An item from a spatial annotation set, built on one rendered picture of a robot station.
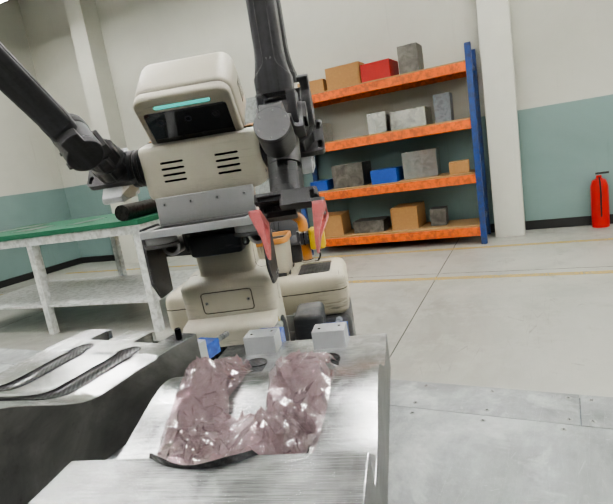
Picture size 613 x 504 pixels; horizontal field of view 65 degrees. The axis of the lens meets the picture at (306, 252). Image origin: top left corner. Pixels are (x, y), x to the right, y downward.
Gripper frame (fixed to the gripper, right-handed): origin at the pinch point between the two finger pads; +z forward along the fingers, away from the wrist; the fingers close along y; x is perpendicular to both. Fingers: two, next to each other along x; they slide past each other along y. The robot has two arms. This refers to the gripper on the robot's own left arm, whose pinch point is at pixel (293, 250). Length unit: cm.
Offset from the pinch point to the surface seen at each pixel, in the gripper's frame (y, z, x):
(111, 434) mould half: -24.6, 24.4, -10.3
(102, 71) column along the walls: -322, -456, 490
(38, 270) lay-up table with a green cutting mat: -259, -100, 291
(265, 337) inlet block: -5.5, 13.0, 0.0
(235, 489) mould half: -0.8, 27.9, -35.9
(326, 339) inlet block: 3.7, 14.4, -0.3
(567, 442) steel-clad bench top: 29.3, 29.6, -14.8
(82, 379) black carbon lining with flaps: -30.7, 16.7, -7.4
